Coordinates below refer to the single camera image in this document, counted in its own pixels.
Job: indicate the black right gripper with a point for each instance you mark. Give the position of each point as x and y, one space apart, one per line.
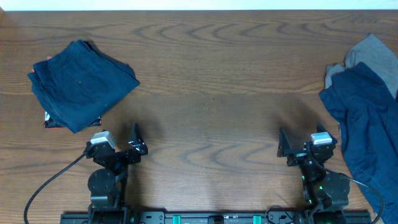
298 155

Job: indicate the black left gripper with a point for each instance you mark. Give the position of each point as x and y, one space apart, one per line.
125 154

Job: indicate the navy blue shorts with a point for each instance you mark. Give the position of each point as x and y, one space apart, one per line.
359 100

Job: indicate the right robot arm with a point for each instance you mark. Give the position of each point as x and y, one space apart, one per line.
325 191

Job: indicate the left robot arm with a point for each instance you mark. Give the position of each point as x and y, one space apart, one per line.
108 184

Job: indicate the folded navy shorts stack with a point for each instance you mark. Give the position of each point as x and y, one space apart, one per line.
80 84

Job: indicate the red black folded garment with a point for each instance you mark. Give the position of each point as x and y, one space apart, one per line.
51 123

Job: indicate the grey shorts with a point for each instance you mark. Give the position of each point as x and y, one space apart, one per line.
376 55

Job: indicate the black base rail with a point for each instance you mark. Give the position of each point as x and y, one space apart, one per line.
270 216

